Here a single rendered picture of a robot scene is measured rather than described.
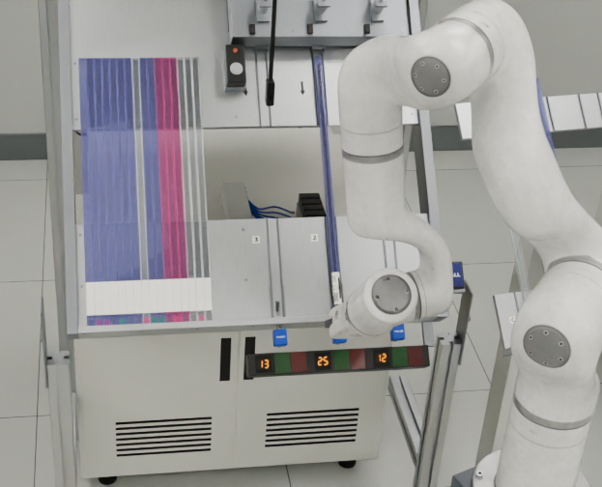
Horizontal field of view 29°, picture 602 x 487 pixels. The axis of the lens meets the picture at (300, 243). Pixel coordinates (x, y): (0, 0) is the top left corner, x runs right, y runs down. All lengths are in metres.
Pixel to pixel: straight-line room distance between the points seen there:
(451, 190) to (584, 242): 2.43
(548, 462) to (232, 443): 1.12
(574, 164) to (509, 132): 2.82
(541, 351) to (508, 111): 0.32
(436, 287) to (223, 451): 1.07
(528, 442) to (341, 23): 0.91
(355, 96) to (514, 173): 0.25
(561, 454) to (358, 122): 0.57
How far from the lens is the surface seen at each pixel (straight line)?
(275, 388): 2.63
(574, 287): 1.59
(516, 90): 1.58
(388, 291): 1.74
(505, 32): 1.56
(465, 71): 1.47
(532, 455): 1.76
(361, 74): 1.60
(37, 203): 3.88
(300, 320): 2.11
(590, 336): 1.57
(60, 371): 2.18
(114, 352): 2.52
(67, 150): 2.17
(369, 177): 1.66
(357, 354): 2.15
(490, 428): 2.60
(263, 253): 2.15
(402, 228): 1.71
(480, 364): 3.27
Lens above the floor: 1.98
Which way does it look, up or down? 33 degrees down
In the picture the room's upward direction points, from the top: 4 degrees clockwise
